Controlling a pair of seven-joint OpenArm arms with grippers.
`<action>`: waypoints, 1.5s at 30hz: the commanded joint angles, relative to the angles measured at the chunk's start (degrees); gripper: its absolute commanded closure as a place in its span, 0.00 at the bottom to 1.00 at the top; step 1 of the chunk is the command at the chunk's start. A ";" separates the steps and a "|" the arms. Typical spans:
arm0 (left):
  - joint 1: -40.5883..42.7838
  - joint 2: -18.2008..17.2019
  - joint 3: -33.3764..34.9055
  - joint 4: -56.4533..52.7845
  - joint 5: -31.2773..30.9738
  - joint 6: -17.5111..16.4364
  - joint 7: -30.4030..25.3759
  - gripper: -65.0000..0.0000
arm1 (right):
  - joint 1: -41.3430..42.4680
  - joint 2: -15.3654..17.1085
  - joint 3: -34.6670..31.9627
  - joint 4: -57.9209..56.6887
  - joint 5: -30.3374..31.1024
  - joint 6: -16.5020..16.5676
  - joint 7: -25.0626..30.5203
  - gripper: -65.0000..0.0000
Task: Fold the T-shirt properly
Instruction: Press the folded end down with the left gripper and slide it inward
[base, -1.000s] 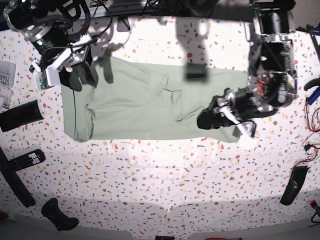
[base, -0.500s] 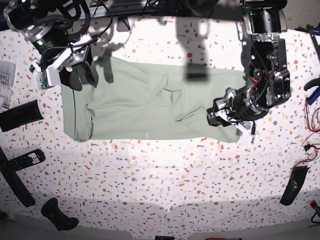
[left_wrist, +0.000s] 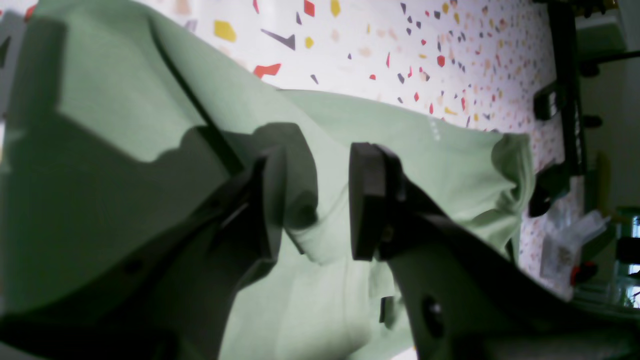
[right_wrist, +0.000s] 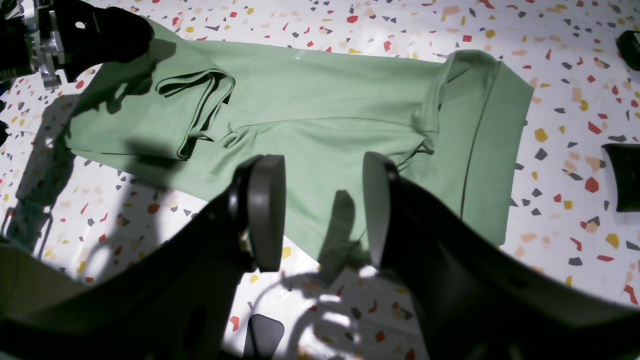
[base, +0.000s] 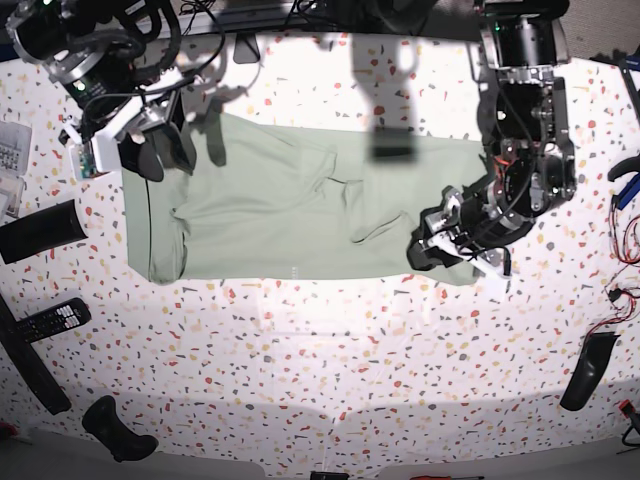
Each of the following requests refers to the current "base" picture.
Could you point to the long black bar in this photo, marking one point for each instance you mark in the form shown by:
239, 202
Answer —
30, 366

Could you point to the grey monitor stand base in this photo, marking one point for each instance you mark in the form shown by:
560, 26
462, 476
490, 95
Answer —
246, 49

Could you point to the red handled screwdriver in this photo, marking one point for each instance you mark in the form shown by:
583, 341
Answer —
446, 477

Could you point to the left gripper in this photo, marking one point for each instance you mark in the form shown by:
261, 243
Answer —
465, 226

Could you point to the black curved handle right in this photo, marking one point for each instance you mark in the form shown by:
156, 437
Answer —
592, 363

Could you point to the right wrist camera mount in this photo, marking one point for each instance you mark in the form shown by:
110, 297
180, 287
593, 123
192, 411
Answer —
92, 156

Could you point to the black curved handle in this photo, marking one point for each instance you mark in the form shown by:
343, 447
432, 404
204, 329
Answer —
592, 363
102, 422

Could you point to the light green T-shirt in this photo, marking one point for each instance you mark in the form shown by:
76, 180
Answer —
290, 203

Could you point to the black cylinder speaker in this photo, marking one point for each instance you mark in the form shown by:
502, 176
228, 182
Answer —
43, 230

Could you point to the black curved handle left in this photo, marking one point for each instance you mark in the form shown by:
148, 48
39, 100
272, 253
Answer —
102, 422

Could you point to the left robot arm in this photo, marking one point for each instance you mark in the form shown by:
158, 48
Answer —
528, 146

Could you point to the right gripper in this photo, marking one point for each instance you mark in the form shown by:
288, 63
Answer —
143, 109

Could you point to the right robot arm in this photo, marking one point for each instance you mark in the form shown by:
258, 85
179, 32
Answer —
116, 61

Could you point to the black TV remote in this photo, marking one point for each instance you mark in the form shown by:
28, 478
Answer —
53, 321

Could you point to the black slim rod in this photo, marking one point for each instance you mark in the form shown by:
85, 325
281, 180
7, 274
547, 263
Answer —
629, 83

